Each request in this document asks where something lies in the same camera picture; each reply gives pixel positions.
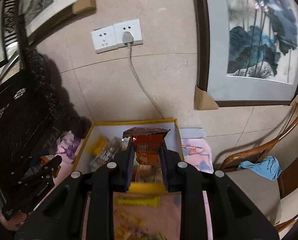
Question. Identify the cardboard corner protector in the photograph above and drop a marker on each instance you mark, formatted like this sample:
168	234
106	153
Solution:
205	100
85	2

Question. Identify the yellow cardboard box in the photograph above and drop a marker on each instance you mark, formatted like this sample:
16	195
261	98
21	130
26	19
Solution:
106	130

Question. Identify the dark carved wooden screen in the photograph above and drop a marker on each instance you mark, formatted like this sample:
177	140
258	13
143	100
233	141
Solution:
18	130

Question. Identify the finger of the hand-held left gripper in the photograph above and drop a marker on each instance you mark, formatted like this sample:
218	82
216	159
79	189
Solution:
47	172

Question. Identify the framed ink landscape painting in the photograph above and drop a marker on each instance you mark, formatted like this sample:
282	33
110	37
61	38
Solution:
43	2

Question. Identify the framed lotus painting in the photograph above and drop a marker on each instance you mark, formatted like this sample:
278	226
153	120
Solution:
251	55

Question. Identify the wooden armchair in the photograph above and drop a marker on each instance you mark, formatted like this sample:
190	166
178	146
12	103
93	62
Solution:
251	187

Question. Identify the orange snack packet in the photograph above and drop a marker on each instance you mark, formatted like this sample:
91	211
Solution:
45	160

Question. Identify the grey power plug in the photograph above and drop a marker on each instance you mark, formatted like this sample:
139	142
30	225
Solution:
128	38

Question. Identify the person's left hand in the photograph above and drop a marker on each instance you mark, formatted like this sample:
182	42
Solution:
12	222

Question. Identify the clear striped snack packet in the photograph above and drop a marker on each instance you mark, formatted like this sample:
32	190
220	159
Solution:
106	152

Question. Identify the long yellow snack packet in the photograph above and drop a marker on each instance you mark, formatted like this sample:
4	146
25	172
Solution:
139	201

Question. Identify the red-brown snack packet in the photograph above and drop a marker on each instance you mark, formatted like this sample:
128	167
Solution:
147	147

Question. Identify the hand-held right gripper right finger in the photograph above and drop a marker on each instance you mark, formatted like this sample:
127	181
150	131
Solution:
164	172

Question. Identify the pink floral tablecloth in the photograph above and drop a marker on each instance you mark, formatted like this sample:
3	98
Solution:
196	152

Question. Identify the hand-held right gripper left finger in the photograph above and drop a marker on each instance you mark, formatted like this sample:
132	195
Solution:
130	170

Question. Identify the blue cloth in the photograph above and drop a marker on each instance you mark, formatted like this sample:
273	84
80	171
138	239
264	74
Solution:
261	168

